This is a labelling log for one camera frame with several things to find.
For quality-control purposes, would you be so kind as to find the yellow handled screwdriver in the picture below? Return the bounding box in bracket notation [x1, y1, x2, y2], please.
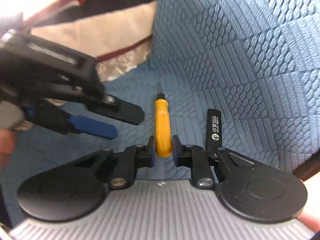
[155, 82, 172, 158]

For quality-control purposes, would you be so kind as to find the person's left hand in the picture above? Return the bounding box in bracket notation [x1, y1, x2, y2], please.
[0, 129, 17, 170]

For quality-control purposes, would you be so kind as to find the lace cream cushion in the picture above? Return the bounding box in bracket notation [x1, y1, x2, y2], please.
[96, 41, 151, 82]

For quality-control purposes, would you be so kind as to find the white plush toy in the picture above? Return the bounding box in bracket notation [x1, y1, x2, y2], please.
[0, 101, 33, 131]

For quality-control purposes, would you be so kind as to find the pink white storage box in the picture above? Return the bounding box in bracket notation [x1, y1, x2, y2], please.
[293, 158, 319, 232]

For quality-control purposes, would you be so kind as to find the black usb stick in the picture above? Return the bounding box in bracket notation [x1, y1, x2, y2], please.
[206, 109, 222, 152]

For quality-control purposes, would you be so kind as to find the red white black blanket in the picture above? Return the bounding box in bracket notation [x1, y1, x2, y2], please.
[23, 0, 157, 61]

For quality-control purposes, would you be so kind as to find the blue textured sofa cover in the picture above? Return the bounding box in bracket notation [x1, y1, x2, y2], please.
[0, 0, 320, 225]

